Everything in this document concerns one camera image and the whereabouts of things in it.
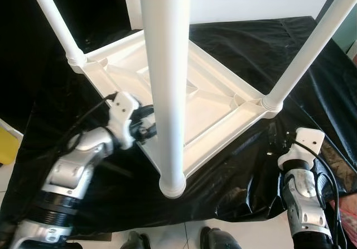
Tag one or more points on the white plastic table leg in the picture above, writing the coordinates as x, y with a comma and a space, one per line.
312, 42
56, 25
167, 81

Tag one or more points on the white plastic table top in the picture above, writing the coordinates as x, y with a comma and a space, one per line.
217, 98

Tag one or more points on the black plastic table cover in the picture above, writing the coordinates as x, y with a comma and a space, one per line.
279, 48

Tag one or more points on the grey right robot foot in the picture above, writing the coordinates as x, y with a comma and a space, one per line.
220, 239

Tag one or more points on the black door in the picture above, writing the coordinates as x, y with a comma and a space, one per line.
28, 48

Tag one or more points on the yellow waste bin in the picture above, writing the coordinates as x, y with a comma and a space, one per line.
6, 148

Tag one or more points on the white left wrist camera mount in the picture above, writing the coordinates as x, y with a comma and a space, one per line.
122, 118

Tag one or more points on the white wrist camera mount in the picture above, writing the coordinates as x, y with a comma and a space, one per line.
304, 145
122, 118

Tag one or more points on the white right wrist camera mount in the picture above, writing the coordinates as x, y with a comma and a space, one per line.
304, 145

